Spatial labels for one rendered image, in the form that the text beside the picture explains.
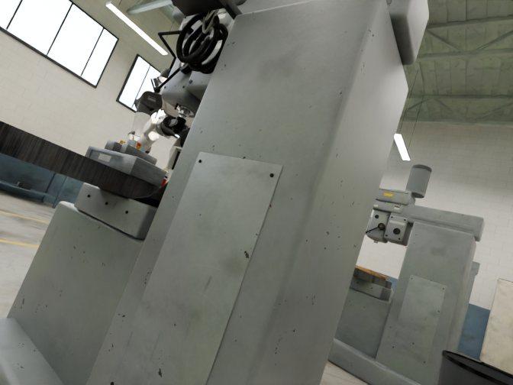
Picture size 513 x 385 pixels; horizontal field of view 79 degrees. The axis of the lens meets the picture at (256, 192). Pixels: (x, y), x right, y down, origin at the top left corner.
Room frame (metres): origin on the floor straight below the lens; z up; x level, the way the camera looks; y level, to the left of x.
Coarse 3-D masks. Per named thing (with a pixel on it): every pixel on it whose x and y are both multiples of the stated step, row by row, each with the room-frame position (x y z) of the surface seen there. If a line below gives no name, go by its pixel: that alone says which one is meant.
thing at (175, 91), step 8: (184, 40) 1.35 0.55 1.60; (176, 64) 1.34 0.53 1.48; (176, 80) 1.31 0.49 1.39; (184, 80) 1.27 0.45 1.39; (168, 88) 1.33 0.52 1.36; (176, 88) 1.29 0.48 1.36; (184, 88) 1.26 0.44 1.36; (168, 96) 1.33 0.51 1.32; (176, 96) 1.29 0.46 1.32; (184, 96) 1.26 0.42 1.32; (192, 96) 1.28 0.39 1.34; (184, 104) 1.32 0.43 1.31; (192, 104) 1.30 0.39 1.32
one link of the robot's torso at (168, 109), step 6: (150, 78) 1.80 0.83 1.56; (156, 78) 1.90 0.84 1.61; (156, 84) 1.89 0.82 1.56; (162, 90) 1.81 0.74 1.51; (162, 102) 1.81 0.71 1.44; (162, 108) 1.86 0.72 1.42; (168, 108) 1.82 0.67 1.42; (168, 114) 1.90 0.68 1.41; (174, 114) 1.84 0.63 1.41; (186, 120) 1.92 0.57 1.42; (192, 120) 1.94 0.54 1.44
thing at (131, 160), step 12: (96, 156) 1.28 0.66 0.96; (108, 156) 1.23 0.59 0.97; (120, 156) 1.18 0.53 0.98; (132, 156) 1.14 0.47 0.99; (144, 156) 1.24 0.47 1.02; (120, 168) 1.16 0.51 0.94; (132, 168) 1.13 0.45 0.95; (144, 168) 1.16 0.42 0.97; (156, 168) 1.20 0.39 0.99; (144, 180) 1.18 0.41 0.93; (156, 180) 1.22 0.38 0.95
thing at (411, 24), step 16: (256, 0) 1.11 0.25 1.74; (272, 0) 1.06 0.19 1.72; (288, 0) 1.02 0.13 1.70; (304, 0) 0.97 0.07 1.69; (400, 0) 0.77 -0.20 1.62; (416, 0) 0.80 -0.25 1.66; (400, 16) 0.77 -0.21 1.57; (416, 16) 0.83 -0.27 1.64; (400, 32) 0.82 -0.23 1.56; (416, 32) 0.86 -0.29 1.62; (400, 48) 0.88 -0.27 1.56; (416, 48) 0.90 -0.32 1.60
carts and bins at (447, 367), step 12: (444, 360) 1.80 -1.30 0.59; (456, 360) 1.70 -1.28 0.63; (468, 360) 1.96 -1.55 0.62; (444, 372) 1.77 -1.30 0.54; (456, 372) 1.69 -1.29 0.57; (468, 372) 1.63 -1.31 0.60; (480, 372) 1.58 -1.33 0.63; (492, 372) 1.90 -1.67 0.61; (444, 384) 1.75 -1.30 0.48; (456, 384) 1.68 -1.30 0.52; (468, 384) 1.62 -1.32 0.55; (480, 384) 1.58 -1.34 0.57; (492, 384) 1.55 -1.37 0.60; (504, 384) 1.52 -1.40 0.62
